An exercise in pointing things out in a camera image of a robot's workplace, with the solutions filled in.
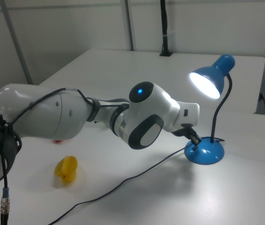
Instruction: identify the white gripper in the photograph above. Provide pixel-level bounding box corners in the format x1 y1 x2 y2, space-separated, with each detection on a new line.
169 101 203 144

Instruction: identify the blue gooseneck desk lamp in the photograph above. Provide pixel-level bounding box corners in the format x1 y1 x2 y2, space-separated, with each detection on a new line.
184 54 236 165

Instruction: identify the white adjoining table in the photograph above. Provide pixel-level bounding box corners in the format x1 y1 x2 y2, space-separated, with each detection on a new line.
38 48 265 115

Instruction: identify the yellow plastic starfruit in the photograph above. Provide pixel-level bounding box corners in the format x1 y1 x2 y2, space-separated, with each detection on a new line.
53 154 78 186

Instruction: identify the black lamp power cable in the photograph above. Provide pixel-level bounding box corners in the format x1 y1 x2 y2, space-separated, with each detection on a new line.
49 137 226 218

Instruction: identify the black wall plug cable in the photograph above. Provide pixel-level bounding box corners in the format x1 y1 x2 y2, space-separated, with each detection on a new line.
258 92 265 115

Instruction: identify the grey partition post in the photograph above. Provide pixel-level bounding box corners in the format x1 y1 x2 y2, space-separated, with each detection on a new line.
2 0 34 85
122 0 136 51

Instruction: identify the grey arm cable with connector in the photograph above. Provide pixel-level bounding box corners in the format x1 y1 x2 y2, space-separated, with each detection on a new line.
0 87 95 225

